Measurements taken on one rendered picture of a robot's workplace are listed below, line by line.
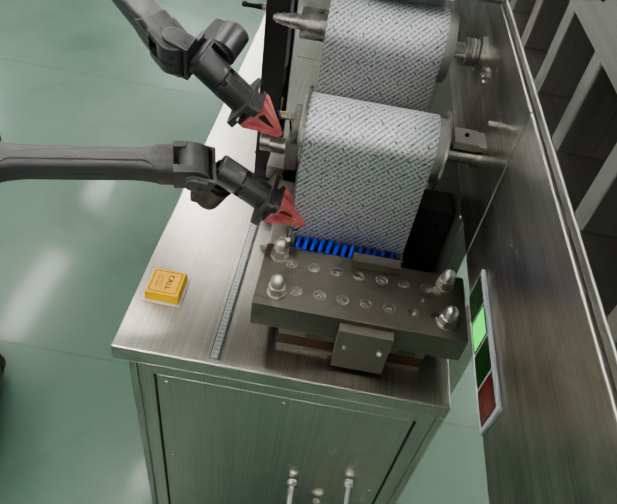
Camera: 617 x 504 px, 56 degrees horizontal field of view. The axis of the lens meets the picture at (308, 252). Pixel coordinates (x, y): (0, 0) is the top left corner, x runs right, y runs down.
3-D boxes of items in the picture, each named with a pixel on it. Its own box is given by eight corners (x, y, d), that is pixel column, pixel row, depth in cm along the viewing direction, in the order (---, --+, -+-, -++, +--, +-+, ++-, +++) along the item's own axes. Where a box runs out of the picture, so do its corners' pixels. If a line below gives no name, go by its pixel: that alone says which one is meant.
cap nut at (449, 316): (436, 313, 108) (443, 298, 105) (455, 317, 108) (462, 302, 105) (436, 329, 105) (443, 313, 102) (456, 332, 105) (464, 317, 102)
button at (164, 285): (155, 274, 123) (154, 266, 122) (187, 280, 123) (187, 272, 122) (144, 298, 118) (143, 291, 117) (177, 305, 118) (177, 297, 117)
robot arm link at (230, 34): (161, 69, 107) (158, 36, 99) (191, 29, 112) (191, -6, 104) (218, 98, 107) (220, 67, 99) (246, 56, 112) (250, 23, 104)
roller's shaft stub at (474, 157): (437, 153, 110) (444, 134, 107) (473, 160, 110) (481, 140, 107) (438, 166, 107) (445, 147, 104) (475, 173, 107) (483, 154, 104)
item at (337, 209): (289, 239, 120) (299, 167, 107) (400, 259, 120) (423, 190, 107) (289, 240, 120) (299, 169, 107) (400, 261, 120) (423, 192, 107)
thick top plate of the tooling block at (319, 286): (265, 263, 120) (267, 242, 116) (454, 297, 120) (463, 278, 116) (249, 322, 109) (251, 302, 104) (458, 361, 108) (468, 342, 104)
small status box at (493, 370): (467, 297, 95) (481, 268, 91) (471, 298, 95) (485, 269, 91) (479, 435, 78) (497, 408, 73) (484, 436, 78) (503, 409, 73)
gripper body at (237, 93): (233, 130, 106) (202, 102, 103) (244, 102, 113) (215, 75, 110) (256, 110, 102) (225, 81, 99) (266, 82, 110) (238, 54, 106)
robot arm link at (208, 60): (180, 71, 103) (194, 59, 98) (199, 45, 106) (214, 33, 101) (209, 98, 106) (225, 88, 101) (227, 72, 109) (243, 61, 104)
